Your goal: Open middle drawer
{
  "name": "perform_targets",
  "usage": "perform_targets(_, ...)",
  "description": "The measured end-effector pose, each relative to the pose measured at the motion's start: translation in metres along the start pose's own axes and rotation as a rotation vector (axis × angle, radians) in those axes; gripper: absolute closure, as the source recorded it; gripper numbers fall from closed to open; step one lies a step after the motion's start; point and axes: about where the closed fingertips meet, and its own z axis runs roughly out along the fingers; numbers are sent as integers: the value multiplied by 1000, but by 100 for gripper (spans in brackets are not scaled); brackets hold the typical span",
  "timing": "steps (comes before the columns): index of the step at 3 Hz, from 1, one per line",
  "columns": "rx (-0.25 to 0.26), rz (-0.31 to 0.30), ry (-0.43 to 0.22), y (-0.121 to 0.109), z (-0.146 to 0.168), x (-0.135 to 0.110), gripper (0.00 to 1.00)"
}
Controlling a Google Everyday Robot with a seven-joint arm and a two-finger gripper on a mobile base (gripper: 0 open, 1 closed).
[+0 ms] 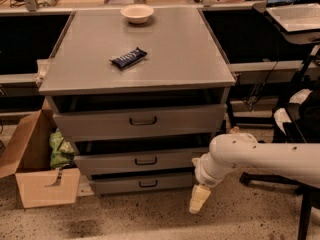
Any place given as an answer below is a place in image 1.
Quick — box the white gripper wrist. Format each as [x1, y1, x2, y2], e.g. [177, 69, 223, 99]
[189, 153, 225, 214]

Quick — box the grey drawer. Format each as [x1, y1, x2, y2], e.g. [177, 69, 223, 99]
[47, 98, 226, 142]
[73, 135, 215, 176]
[89, 167, 193, 195]

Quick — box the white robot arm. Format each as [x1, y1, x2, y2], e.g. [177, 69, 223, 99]
[189, 133, 320, 214]

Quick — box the grey bottom drawer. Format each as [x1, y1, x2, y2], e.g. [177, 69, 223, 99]
[89, 167, 193, 195]

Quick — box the grey drawer cabinet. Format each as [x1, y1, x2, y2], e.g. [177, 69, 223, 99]
[37, 6, 236, 198]

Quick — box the grey top drawer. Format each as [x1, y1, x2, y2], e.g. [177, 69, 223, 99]
[47, 98, 226, 142]

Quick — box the pink plastic bottle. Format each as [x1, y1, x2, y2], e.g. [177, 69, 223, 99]
[229, 126, 240, 134]

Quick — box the black office chair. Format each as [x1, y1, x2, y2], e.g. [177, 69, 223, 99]
[240, 45, 320, 240]

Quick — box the green chip bag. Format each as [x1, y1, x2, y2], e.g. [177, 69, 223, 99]
[49, 131, 75, 169]

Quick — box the blue snack bar wrapper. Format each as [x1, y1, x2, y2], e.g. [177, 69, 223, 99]
[111, 47, 147, 70]

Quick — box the cardboard box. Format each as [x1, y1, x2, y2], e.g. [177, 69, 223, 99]
[0, 105, 80, 208]

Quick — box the white bowl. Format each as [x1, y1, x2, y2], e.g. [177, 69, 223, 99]
[120, 4, 154, 24]

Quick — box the silver laptop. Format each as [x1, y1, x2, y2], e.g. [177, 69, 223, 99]
[266, 0, 320, 32]

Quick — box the black hanging cable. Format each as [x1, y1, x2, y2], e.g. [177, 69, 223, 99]
[242, 61, 280, 112]

